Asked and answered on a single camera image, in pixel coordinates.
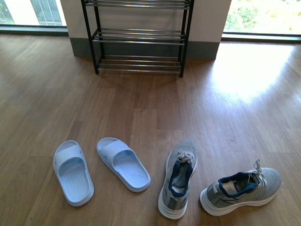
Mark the grey sneaker with navy collar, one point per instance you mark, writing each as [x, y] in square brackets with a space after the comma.
[180, 166]

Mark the grey sneaker sideways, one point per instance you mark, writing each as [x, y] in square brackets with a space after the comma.
[255, 187]

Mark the black metal shoe rack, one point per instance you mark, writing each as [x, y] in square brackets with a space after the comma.
[146, 63]

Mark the light blue right slipper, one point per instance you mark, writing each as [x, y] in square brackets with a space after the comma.
[124, 163]

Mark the light blue slipper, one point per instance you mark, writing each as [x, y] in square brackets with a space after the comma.
[124, 163]
[70, 167]

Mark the light blue left slipper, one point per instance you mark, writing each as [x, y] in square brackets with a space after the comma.
[70, 167]

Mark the left floor window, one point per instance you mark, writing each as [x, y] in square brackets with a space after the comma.
[32, 17]

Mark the floor window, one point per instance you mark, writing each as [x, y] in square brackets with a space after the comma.
[266, 20]
[32, 17]

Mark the right floor window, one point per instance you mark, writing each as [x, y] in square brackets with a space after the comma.
[266, 20]

